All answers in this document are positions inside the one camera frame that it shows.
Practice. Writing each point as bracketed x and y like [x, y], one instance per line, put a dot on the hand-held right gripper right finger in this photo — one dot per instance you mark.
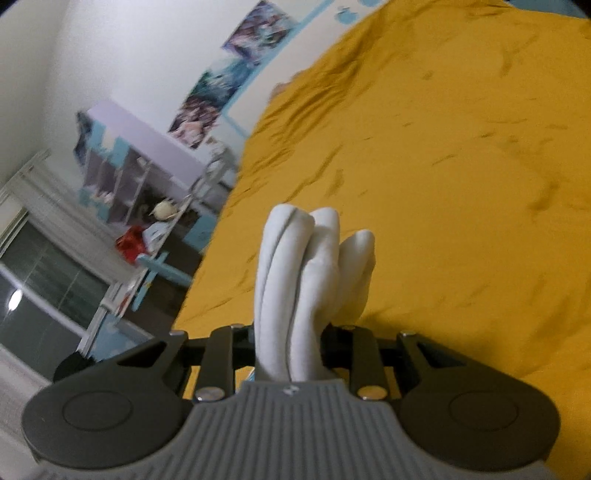
[365, 361]

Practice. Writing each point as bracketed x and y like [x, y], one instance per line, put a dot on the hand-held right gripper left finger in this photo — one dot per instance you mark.
[220, 361]

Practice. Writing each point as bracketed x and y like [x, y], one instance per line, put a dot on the white small garment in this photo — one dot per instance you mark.
[288, 277]

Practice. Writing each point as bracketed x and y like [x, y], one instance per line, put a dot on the light blue shelf board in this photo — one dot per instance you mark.
[164, 270]

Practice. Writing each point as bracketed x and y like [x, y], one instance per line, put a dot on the red toy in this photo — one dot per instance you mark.
[131, 244]

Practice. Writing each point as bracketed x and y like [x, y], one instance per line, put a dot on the cream round ball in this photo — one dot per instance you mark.
[165, 210]

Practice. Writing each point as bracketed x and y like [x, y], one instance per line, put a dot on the grey metal rack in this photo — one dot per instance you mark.
[214, 180]

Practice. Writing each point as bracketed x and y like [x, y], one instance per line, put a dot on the glass window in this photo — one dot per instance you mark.
[46, 286]

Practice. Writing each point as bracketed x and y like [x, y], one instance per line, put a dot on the mustard yellow bed sheet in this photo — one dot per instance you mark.
[461, 184]

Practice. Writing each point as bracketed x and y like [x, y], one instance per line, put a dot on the lilac cubby shelf unit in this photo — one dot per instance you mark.
[147, 143]

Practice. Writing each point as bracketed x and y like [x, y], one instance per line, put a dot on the white curtain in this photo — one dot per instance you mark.
[41, 189]

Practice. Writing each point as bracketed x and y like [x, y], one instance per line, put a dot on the pink figure wall poster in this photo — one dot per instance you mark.
[194, 122]

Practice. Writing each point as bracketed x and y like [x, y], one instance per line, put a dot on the teal figure wall poster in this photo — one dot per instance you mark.
[224, 83]

